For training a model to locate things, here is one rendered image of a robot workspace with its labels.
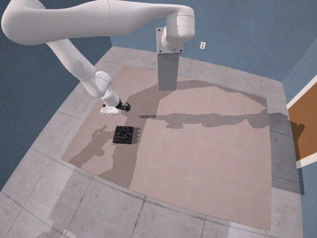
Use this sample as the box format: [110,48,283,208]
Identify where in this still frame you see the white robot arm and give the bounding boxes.
[1,0,195,115]

